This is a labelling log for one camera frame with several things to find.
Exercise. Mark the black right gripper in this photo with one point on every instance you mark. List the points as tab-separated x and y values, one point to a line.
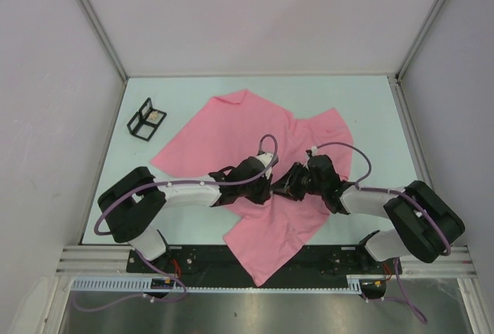
288	187

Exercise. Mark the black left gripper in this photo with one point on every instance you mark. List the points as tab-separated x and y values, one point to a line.
264	193

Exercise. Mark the gold leaf rhinestone brooch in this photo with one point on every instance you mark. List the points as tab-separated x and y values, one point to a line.
153	115

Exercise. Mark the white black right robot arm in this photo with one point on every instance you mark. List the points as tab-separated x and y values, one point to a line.
424	226

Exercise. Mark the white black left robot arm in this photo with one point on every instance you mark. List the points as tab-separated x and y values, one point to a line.
129	207

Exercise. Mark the pink t-shirt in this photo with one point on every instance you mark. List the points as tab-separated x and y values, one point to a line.
226	131

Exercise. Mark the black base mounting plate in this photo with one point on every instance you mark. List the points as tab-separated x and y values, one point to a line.
314	266

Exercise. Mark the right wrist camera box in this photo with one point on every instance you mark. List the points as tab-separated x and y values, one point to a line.
311	153

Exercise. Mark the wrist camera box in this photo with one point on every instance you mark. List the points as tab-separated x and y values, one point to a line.
269	160
311	153

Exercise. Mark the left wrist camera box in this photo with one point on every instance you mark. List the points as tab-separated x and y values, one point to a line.
269	160

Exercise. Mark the black wire frame box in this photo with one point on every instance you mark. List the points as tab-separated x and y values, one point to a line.
140	127

